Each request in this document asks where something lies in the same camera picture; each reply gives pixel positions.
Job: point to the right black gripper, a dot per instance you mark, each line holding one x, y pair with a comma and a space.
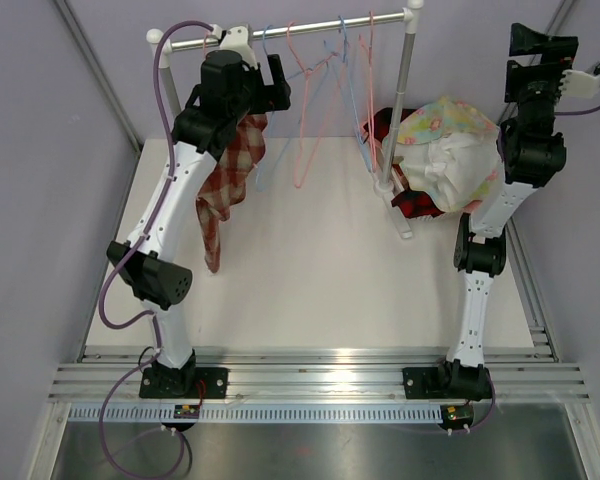
558, 51

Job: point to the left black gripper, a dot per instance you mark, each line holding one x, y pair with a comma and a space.
274, 96

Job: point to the pink wire hanger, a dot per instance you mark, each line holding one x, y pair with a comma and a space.
366, 47
299, 176
207, 40

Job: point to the red white checked skirt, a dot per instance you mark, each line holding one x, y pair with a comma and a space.
226, 186

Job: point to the red black plaid skirt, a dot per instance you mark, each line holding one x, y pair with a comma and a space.
382, 125

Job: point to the pastel floral skirt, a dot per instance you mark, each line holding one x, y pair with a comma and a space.
447, 149

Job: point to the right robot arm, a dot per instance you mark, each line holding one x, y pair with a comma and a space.
532, 153

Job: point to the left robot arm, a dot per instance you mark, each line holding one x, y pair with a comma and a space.
229, 91

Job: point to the white metal clothes rack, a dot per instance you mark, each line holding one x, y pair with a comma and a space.
167, 96

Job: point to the white plastic basket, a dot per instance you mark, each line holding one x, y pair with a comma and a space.
415, 204

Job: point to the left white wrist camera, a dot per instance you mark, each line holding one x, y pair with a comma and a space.
239, 40

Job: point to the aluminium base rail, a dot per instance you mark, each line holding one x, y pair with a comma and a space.
337, 375

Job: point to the white slotted cable duct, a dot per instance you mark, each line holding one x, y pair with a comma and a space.
258, 413

